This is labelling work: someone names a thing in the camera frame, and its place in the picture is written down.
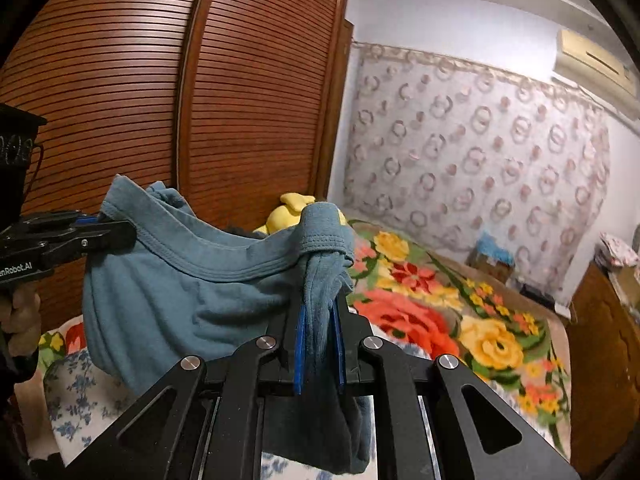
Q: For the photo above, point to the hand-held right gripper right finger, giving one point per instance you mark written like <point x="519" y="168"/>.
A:
<point x="339" y="355"/>

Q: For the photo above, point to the blue cloth covered box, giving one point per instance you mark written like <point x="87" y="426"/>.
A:
<point x="492" y="251"/>

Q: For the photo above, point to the yellow plush toy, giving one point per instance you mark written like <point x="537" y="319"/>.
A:
<point x="282" y="217"/>

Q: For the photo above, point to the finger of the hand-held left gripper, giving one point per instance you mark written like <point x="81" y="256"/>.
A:
<point x="107" y="237"/>
<point x="60" y="220"/>

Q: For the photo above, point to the person's left hand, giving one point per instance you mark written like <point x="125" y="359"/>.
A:
<point x="22" y="320"/>

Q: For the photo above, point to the wooden cabinet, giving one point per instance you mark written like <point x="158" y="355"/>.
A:
<point x="605" y="360"/>

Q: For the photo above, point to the white air conditioner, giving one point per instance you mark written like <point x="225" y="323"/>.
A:
<point x="590" y="57"/>

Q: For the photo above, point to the brown slatted wooden wardrobe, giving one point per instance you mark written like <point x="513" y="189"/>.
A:
<point x="250" y="85"/>

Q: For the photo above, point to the floral cloth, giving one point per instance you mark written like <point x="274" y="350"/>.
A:
<point x="617" y="250"/>

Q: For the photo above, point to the small black box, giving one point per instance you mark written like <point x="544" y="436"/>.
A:
<point x="537" y="294"/>

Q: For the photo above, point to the white blue floral bedsheet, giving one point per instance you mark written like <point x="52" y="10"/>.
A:
<point x="75" y="395"/>

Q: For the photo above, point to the colourful floral blanket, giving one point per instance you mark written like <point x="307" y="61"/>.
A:
<point x="425" y="310"/>

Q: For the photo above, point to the cardboard box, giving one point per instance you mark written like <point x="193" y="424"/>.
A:
<point x="631" y="285"/>

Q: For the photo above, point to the blue-grey t-shirt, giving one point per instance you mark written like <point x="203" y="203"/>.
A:
<point x="200" y="285"/>

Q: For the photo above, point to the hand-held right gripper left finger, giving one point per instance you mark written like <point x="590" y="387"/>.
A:
<point x="300" y="355"/>

